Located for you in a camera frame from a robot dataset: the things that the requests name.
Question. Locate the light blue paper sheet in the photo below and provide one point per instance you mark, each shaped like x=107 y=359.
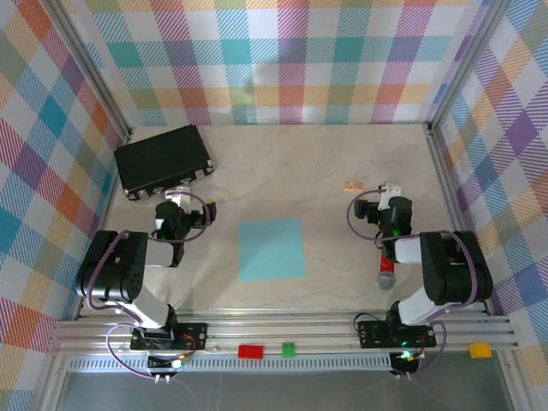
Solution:
x=272 y=250

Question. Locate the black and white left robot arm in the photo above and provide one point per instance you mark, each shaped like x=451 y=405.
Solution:
x=111 y=265

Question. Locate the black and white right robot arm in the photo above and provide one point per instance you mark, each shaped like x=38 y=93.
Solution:
x=454 y=265

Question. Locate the small orange cracker piece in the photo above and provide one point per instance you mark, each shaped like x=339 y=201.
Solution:
x=353 y=186

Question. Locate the black controller board with LED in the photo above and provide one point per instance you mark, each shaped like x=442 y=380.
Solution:
x=406 y=361
x=169 y=366

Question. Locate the red toy brick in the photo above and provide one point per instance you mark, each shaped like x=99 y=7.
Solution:
x=251 y=351

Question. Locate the yellow toy brick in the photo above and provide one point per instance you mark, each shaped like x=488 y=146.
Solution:
x=480 y=350

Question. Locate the green toy brick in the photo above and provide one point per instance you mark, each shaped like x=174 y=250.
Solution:
x=288 y=349

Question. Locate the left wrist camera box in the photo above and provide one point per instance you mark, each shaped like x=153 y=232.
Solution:
x=177 y=197

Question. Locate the aluminium side rail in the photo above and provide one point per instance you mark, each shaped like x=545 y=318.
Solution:
x=454 y=214

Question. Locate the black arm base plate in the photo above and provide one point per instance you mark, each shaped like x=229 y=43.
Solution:
x=372 y=334
x=194 y=336

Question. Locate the aluminium mounting rail frame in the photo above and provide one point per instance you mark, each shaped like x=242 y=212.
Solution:
x=299 y=331

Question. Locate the aluminium corner post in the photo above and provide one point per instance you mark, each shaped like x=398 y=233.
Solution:
x=466 y=64
x=92 y=64

